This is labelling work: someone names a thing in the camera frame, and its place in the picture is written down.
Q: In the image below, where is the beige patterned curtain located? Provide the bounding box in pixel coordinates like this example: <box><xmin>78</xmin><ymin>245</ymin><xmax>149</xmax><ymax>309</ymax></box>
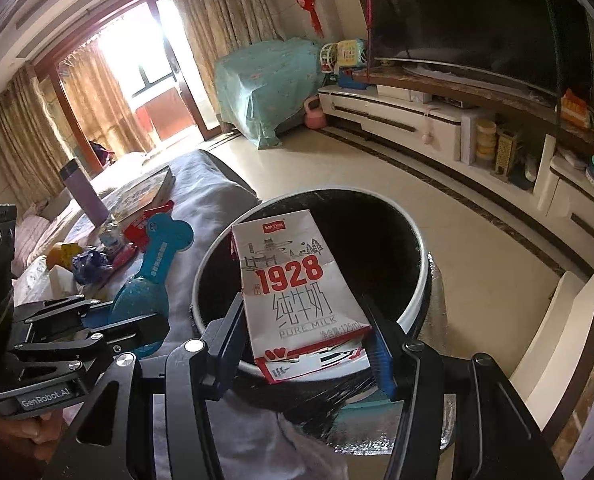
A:
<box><xmin>0</xmin><ymin>65</ymin><xmax>64</xmax><ymax>211</ymax></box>
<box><xmin>59</xmin><ymin>40</ymin><xmax>156</xmax><ymax>161</ymax></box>
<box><xmin>169</xmin><ymin>0</ymin><xmax>286</xmax><ymax>127</ymax></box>

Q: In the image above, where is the white red milk carton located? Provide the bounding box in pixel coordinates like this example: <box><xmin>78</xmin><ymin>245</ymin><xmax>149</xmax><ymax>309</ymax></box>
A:
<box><xmin>229</xmin><ymin>208</ymin><xmax>375</xmax><ymax>385</ymax></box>

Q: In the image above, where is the black set-top box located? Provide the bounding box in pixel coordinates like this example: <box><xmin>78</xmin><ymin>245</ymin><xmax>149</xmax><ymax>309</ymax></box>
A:
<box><xmin>432</xmin><ymin>95</ymin><xmax>479</xmax><ymax>110</ymax></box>

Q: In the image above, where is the pink cushioned sofa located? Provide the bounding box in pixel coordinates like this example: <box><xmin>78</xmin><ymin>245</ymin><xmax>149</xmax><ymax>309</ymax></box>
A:
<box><xmin>12</xmin><ymin>199</ymin><xmax>60</xmax><ymax>283</ymax></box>

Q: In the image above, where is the orange toy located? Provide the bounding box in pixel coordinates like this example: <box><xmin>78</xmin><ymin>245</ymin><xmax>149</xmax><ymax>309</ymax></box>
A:
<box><xmin>560</xmin><ymin>88</ymin><xmax>591</xmax><ymax>131</ymax></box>

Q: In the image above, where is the yellow round container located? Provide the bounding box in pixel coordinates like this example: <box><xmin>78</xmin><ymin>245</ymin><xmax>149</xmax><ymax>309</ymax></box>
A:
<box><xmin>476</xmin><ymin>120</ymin><xmax>498</xmax><ymax>159</ymax></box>

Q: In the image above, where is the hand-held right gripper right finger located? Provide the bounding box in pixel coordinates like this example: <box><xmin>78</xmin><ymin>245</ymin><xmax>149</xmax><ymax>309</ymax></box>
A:
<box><xmin>359</xmin><ymin>292</ymin><xmax>565</xmax><ymax>480</ymax></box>

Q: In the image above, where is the teal covered furniture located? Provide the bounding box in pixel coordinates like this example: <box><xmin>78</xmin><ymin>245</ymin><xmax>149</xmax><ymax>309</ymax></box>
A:
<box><xmin>213</xmin><ymin>37</ymin><xmax>329</xmax><ymax>151</ymax></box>

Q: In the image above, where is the wooden glass balcony door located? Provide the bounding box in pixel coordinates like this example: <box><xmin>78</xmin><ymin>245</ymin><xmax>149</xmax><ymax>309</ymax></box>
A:
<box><xmin>34</xmin><ymin>0</ymin><xmax>224</xmax><ymax>162</ymax></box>

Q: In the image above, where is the patterned purple wrapper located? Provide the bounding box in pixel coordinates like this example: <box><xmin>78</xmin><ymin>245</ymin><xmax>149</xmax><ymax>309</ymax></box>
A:
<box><xmin>71</xmin><ymin>249</ymin><xmax>112</xmax><ymax>286</ymax></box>

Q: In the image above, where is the person's left hand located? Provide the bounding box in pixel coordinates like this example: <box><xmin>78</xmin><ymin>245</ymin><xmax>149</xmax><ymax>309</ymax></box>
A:
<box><xmin>0</xmin><ymin>400</ymin><xmax>70</xmax><ymax>466</ymax></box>

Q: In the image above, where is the orange fruit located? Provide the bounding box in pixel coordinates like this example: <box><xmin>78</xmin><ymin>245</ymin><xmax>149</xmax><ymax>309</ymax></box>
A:
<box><xmin>46</xmin><ymin>244</ymin><xmax>78</xmax><ymax>269</ymax></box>

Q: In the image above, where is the glossy cover book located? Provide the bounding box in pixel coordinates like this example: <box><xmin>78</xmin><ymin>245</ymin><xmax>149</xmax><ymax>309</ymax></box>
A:
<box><xmin>104</xmin><ymin>165</ymin><xmax>175</xmax><ymax>222</ymax></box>

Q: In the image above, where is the purple thermos bottle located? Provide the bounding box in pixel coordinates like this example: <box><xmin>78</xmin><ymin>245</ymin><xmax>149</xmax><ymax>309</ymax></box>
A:
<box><xmin>59</xmin><ymin>157</ymin><xmax>112</xmax><ymax>228</ymax></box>

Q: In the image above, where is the white rim trash bin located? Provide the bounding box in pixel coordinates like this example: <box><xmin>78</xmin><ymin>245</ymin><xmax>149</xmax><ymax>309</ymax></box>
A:
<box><xmin>189</xmin><ymin>187</ymin><xmax>455</xmax><ymax>453</ymax></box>

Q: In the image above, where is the metal grater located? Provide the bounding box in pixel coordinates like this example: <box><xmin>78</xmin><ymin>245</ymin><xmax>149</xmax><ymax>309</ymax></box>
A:
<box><xmin>494</xmin><ymin>127</ymin><xmax>524</xmax><ymax>182</ymax></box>

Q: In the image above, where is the dark bag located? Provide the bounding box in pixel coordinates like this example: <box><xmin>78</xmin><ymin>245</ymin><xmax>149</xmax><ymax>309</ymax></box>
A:
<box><xmin>88</xmin><ymin>140</ymin><xmax>116</xmax><ymax>167</ymax></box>

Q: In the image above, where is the white round toy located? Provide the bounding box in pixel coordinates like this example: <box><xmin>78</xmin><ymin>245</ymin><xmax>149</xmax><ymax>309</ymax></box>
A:
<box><xmin>319</xmin><ymin>42</ymin><xmax>341</xmax><ymax>74</ymax></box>

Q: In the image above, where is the black television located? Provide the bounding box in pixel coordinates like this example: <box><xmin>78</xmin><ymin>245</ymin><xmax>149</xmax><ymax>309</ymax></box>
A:
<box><xmin>347</xmin><ymin>0</ymin><xmax>594</xmax><ymax>107</ymax></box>

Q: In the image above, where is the white box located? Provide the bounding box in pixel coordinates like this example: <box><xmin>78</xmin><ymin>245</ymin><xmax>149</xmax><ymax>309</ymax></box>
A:
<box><xmin>374</xmin><ymin>82</ymin><xmax>434</xmax><ymax>104</ymax></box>

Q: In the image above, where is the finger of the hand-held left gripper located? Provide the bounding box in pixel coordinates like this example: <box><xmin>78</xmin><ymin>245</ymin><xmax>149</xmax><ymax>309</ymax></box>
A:
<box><xmin>13</xmin><ymin>296</ymin><xmax>115</xmax><ymax>333</ymax></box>
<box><xmin>12</xmin><ymin>312</ymin><xmax>172</xmax><ymax>367</ymax></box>

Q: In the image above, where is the yellow white toy house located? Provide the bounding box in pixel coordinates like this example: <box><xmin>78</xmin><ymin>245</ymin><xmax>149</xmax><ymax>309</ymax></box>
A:
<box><xmin>336</xmin><ymin>38</ymin><xmax>366</xmax><ymax>69</ymax></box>

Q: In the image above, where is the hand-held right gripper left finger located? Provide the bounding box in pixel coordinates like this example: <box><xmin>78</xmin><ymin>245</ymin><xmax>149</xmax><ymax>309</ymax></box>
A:
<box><xmin>42</xmin><ymin>292</ymin><xmax>248</xmax><ymax>480</ymax></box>

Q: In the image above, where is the white television cabinet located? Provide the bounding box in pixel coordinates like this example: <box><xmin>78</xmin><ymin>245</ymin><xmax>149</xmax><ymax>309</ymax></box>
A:
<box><xmin>317</xmin><ymin>67</ymin><xmax>594</xmax><ymax>281</ymax></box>

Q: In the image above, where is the blue toy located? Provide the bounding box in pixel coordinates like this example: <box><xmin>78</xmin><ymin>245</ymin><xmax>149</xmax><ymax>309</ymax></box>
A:
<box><xmin>339</xmin><ymin>70</ymin><xmax>374</xmax><ymax>92</ymax></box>

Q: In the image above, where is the pink kettlebell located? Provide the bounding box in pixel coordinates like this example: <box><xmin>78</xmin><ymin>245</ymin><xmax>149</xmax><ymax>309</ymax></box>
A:
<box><xmin>303</xmin><ymin>96</ymin><xmax>329</xmax><ymax>131</ymax></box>

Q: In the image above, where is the blue bone-shaped package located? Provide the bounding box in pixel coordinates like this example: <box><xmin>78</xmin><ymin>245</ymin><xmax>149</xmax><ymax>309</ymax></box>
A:
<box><xmin>108</xmin><ymin>212</ymin><xmax>194</xmax><ymax>361</ymax></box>

